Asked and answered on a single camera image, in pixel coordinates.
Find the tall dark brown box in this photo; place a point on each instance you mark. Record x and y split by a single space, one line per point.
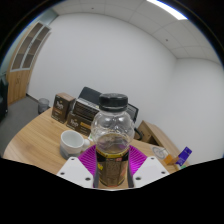
61 108

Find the white and grey mug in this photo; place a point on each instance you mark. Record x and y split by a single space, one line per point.
70 143

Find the dark brown box orange print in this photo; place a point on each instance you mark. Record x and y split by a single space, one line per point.
78 125

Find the wooden side desk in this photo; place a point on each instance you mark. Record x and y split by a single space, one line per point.
155 135

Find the clear bottle with black cap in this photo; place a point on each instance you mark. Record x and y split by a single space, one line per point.
112 133

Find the grey waste bin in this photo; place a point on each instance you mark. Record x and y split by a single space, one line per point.
43 106

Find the black sofa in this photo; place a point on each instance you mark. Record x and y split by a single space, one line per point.
3 100

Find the wooden cabinet with glass doors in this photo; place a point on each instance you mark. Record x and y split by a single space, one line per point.
20 76

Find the long ceiling light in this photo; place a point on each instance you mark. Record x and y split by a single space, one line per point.
168 9

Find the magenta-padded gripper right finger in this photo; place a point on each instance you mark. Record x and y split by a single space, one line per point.
150 170

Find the round white printed disc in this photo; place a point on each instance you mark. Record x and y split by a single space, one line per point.
160 152

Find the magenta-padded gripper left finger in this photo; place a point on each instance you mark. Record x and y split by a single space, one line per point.
75 170

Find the purple standing sign card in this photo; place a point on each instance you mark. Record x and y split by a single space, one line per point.
184 156

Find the black mesh office chair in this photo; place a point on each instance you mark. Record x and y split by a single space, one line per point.
138 134

